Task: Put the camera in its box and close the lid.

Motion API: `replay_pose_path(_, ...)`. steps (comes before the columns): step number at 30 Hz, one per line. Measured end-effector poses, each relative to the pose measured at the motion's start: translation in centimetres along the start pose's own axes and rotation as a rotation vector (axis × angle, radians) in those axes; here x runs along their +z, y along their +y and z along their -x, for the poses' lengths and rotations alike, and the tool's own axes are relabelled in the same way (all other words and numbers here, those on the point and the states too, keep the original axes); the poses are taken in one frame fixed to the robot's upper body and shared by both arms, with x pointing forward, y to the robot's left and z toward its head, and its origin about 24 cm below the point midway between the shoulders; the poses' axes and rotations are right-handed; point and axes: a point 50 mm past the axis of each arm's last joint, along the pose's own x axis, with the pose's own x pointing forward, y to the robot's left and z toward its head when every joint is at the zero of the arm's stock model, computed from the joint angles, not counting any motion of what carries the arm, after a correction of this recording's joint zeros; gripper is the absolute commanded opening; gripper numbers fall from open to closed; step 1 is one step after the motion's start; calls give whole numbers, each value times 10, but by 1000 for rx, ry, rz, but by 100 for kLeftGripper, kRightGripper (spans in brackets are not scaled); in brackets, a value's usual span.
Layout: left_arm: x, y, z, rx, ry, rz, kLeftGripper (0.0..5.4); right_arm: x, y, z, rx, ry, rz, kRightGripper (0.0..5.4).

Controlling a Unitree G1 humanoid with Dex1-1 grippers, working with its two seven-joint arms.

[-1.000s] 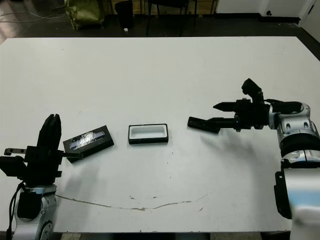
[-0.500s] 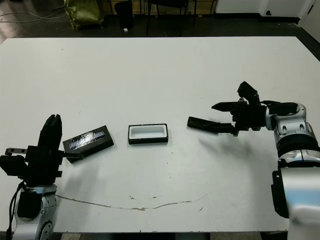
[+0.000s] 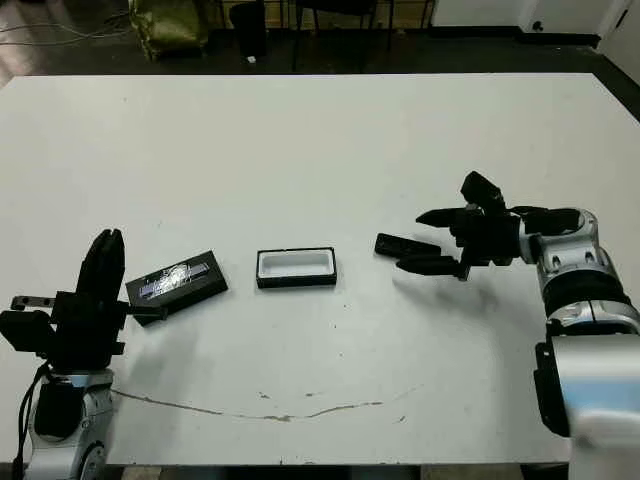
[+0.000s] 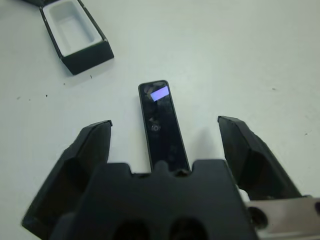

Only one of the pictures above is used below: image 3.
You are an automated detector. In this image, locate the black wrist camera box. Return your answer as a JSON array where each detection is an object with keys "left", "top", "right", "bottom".
[
  {"left": 0, "top": 309, "right": 57, "bottom": 360},
  {"left": 459, "top": 171, "right": 506, "bottom": 214}
]

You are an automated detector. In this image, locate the black box base white insert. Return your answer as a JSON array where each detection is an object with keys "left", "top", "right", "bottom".
[{"left": 255, "top": 245, "right": 337, "bottom": 290}]

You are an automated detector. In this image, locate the white door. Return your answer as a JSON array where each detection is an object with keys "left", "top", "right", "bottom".
[{"left": 597, "top": 0, "right": 640, "bottom": 87}]

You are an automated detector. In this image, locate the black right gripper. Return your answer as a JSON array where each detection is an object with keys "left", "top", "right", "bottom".
[{"left": 394, "top": 201, "right": 525, "bottom": 284}]

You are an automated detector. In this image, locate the black box lid with print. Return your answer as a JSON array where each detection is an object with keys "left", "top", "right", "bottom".
[{"left": 124, "top": 249, "right": 230, "bottom": 327}]

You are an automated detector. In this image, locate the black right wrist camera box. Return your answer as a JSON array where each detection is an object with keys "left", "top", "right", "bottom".
[{"left": 459, "top": 171, "right": 506, "bottom": 214}]

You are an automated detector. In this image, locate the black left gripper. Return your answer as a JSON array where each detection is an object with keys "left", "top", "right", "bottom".
[{"left": 10, "top": 228, "right": 169, "bottom": 374}]

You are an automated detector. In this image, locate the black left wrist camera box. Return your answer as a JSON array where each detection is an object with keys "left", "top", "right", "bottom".
[{"left": 0, "top": 309, "right": 57, "bottom": 360}]

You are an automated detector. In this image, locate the bulging woven sack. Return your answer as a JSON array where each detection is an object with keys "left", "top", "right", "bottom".
[{"left": 127, "top": 0, "right": 206, "bottom": 62}]

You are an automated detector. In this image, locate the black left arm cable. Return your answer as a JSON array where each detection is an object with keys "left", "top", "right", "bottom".
[{"left": 13, "top": 364, "right": 47, "bottom": 474}]

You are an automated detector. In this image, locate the black camera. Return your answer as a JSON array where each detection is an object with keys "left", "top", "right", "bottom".
[{"left": 374, "top": 232, "right": 444, "bottom": 262}]

